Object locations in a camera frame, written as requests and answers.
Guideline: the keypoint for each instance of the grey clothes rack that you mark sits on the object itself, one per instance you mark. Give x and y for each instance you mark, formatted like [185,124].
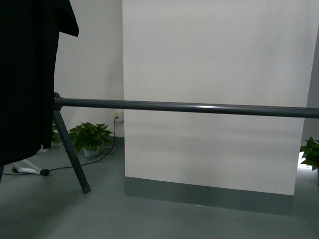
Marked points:
[248,110]

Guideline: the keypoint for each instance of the green potted plant left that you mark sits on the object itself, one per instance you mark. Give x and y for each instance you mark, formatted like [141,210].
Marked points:
[90,137]

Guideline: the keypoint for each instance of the green potted plant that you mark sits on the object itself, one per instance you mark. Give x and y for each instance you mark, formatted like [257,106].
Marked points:
[90,137]
[310,156]

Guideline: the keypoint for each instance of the white stand base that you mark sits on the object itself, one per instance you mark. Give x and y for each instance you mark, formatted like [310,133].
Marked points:
[29,169]

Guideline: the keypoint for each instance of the green potted plant right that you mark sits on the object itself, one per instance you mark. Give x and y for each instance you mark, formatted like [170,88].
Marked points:
[310,156]

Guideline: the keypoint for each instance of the black hanging garment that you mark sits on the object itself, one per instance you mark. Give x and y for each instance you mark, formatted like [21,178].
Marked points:
[29,35]

